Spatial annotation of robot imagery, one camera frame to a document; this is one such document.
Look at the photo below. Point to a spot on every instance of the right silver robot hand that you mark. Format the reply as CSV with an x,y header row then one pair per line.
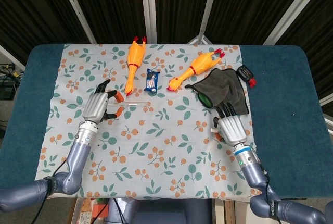
x,y
232,130

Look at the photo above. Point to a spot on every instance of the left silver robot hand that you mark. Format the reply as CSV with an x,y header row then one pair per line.
x,y
95,108

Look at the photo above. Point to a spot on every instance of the transparent glass test tube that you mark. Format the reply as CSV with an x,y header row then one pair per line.
x,y
135,103

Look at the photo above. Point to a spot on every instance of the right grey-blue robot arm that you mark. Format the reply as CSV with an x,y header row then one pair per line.
x,y
251,166

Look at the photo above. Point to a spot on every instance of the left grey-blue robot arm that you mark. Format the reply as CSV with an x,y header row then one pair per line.
x,y
78,153

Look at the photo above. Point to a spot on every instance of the grey microfibre cloth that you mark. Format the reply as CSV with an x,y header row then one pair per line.
x,y
226,88

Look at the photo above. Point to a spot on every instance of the black device with red cap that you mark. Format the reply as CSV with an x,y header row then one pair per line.
x,y
244,73

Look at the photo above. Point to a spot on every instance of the blue snack packet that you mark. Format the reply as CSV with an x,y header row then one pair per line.
x,y
152,80

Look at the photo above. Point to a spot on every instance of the yellow rubber chicken toy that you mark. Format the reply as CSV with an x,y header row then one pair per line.
x,y
135,57
200,63

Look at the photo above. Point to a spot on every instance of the floral patterned tablecloth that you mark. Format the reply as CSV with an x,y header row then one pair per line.
x,y
166,143

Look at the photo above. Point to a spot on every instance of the orange box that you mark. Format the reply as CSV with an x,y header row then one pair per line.
x,y
100,209

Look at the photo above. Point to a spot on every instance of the grey-blue robot torso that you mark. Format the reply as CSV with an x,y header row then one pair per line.
x,y
166,212

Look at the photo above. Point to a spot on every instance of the white screen frame post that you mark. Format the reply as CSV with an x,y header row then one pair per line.
x,y
148,5
208,7
75,5
286,15

